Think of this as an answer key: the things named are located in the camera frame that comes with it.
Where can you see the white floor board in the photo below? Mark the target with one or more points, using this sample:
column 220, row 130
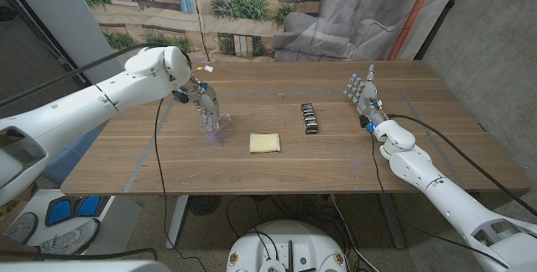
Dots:
column 121, row 230

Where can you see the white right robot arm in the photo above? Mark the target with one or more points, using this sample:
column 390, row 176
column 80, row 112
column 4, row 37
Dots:
column 453, row 205

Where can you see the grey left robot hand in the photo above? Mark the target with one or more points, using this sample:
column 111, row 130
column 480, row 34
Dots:
column 207, row 106

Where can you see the yellow sponge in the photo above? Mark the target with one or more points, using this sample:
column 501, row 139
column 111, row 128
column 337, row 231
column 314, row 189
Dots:
column 264, row 142

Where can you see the grey sneaker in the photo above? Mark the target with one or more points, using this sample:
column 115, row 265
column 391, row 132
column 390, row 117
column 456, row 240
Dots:
column 21, row 228
column 71, row 236

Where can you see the grey table leg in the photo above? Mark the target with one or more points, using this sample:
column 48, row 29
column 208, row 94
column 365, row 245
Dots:
column 392, row 221

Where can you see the clear glass beaker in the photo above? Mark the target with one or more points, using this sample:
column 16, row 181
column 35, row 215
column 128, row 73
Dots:
column 224, row 120

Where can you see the black silver battery row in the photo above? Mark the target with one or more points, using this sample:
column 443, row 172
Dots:
column 309, row 118

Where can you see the blue-grey padded chair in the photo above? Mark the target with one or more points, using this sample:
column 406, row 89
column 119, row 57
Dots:
column 67, row 163

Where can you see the wooden table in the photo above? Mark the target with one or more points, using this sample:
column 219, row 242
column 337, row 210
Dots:
column 293, row 167

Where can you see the brown cardboard box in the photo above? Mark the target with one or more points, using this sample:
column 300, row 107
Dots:
column 8, row 211

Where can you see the black round floor fan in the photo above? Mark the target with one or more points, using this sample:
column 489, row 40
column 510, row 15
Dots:
column 204, row 205

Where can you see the white table leg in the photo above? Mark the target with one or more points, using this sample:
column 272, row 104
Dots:
column 178, row 221

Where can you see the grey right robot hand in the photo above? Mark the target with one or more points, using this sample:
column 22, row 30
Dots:
column 368, row 95

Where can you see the printed fabric backdrop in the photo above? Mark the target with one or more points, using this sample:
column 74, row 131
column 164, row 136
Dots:
column 251, row 32

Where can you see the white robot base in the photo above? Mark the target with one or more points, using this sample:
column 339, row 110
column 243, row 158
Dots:
column 285, row 242

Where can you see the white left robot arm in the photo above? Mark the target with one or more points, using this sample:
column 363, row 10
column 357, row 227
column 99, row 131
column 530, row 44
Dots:
column 84, row 104

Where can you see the white robot chest cover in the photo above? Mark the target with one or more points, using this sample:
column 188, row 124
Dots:
column 84, row 267

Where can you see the blue black foot pedal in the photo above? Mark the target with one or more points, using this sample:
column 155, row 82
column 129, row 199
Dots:
column 60, row 211

